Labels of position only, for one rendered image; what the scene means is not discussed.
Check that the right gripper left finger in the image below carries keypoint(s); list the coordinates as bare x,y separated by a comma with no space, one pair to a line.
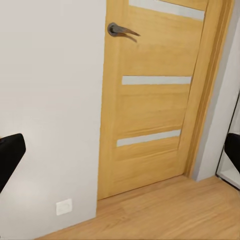
12,149

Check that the wall socket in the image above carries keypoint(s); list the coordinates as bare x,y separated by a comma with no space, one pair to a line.
63,206

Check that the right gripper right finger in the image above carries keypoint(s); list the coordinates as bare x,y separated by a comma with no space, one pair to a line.
232,149

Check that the door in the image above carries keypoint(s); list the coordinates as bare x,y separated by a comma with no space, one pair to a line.
161,60

